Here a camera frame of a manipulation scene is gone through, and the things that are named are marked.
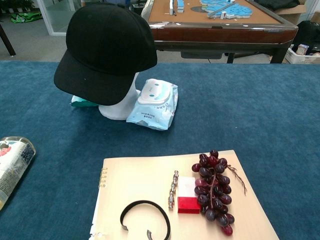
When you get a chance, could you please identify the blue mahjong tile row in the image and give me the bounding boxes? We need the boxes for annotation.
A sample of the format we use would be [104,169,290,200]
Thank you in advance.
[169,0,186,15]

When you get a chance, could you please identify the blue carpet table mat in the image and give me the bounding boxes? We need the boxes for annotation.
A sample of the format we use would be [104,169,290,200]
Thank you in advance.
[0,59,320,240]

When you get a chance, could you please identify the glass door white frame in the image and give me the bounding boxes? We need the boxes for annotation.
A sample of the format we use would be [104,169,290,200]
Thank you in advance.
[37,0,83,37]

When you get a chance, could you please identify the cardboard box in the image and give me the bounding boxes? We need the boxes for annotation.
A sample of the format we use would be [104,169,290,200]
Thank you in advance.
[273,3,308,25]

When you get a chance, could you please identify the teal green packet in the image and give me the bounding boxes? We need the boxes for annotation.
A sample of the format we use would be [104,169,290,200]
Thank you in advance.
[69,94,100,108]

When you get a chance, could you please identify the small red box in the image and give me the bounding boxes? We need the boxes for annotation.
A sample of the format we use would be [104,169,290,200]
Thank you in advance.
[177,196,202,215]

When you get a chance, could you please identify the black baseball cap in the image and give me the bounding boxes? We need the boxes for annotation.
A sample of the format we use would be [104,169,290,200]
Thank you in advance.
[53,3,158,106]

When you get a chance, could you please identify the green potted plants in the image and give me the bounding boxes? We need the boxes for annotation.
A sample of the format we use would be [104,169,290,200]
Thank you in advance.
[0,0,36,14]

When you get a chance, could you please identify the silver metal bead chain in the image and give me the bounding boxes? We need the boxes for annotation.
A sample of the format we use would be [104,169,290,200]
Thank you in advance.
[167,170,180,211]

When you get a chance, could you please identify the white foam mannequin head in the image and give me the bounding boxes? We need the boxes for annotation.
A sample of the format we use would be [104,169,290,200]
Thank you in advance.
[97,71,142,121]

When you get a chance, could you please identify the green bag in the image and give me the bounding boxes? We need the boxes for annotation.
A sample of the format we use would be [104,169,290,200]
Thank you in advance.
[9,12,43,25]

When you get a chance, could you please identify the light blue wet wipes pack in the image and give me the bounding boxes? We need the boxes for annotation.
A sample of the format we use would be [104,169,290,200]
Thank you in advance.
[126,78,179,131]

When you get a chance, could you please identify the printed snack bag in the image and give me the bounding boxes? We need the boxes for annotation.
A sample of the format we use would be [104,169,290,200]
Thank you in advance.
[0,136,37,211]

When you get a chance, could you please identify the purple grape bunch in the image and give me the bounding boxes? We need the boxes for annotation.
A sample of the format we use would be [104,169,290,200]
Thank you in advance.
[191,149,248,237]

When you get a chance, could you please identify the brown wooden mahjong table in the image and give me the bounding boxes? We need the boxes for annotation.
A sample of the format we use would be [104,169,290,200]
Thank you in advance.
[141,0,299,64]

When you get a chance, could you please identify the blue mahjong tile pile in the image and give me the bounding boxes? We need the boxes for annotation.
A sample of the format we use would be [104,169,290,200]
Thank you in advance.
[191,0,253,20]

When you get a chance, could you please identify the dark table leg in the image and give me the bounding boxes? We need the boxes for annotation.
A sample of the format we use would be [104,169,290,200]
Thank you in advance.
[0,23,16,57]

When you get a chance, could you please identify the white plastic crate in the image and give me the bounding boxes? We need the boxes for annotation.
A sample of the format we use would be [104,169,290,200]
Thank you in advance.
[284,43,320,65]

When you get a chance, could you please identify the black bag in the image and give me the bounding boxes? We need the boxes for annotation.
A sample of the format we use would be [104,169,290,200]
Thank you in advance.
[291,20,320,55]

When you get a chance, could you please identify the beige ring binder notebook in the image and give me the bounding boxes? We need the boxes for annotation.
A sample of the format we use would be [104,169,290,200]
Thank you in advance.
[89,149,280,240]

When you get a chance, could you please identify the black open headband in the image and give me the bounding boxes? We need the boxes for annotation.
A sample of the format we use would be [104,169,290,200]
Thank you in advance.
[119,199,172,240]

